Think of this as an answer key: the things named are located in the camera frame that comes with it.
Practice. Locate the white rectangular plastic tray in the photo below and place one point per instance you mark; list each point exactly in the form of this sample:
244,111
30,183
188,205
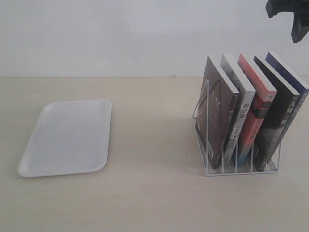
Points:
70,137

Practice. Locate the grey white spine book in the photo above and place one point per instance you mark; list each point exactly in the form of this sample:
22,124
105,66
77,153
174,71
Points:
245,98

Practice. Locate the red orange cover book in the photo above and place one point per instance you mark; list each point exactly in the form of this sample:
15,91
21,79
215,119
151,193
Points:
265,93

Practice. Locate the white wire book rack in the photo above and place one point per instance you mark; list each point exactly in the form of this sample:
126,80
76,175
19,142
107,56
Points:
232,168

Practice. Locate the brown cover book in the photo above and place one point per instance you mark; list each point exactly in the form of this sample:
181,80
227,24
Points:
215,113

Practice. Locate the black cover book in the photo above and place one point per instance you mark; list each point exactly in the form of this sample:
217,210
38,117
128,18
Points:
276,117

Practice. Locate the dark blue cover book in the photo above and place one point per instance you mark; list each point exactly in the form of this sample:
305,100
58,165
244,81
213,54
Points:
294,80

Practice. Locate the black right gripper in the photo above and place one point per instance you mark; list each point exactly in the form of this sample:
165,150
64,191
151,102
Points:
300,9

